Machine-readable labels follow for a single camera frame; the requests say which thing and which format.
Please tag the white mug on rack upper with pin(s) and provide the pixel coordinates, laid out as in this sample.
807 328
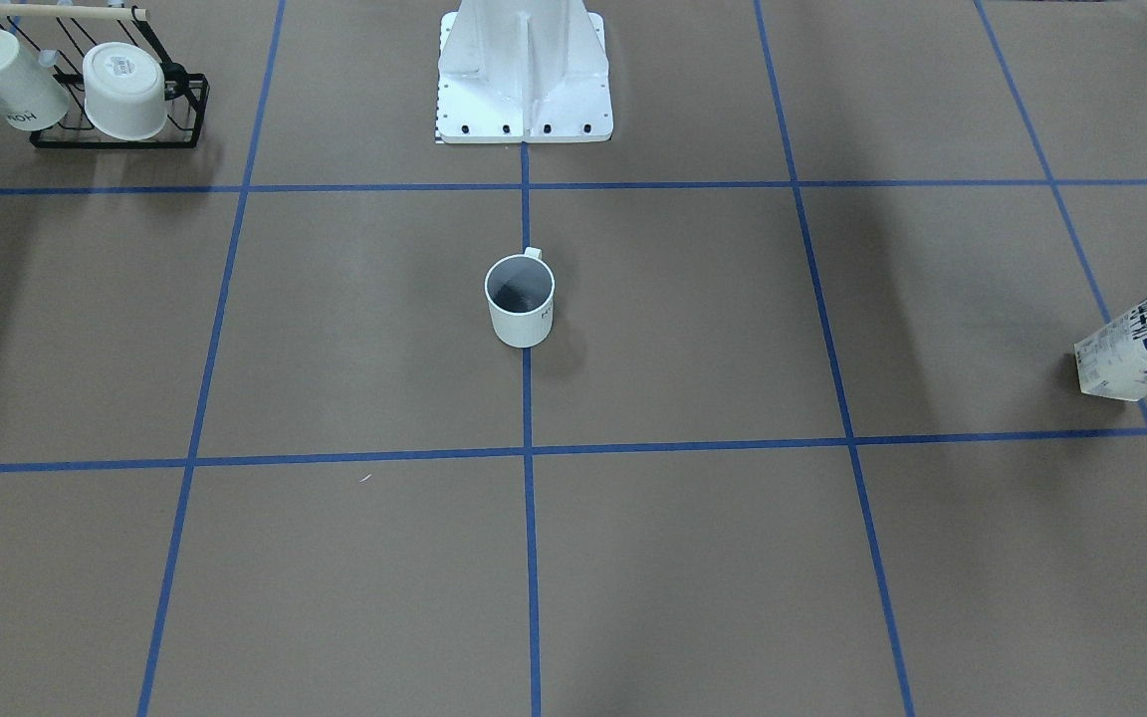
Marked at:
30 98

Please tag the black wire mug rack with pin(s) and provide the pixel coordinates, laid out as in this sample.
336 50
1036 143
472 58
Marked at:
59 33

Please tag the white mug grey inside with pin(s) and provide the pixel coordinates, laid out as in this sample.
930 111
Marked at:
520 292

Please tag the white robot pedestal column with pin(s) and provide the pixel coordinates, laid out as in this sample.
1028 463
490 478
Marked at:
523 71

